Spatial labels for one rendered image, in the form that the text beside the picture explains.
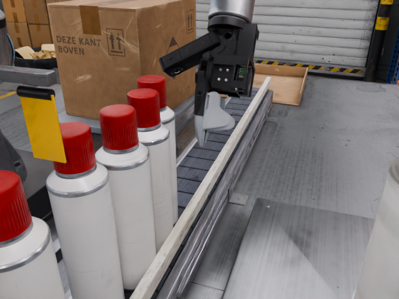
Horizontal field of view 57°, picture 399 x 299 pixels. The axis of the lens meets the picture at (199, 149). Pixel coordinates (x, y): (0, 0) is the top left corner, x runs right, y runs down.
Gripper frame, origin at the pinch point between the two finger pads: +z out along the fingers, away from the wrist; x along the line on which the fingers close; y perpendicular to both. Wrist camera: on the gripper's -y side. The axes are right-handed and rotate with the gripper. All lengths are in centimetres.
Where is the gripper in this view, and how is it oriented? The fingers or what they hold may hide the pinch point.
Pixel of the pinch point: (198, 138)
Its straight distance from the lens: 62.5
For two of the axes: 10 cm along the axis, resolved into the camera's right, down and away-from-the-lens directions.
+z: -1.6, 9.9, -0.2
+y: 9.5, 1.5, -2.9
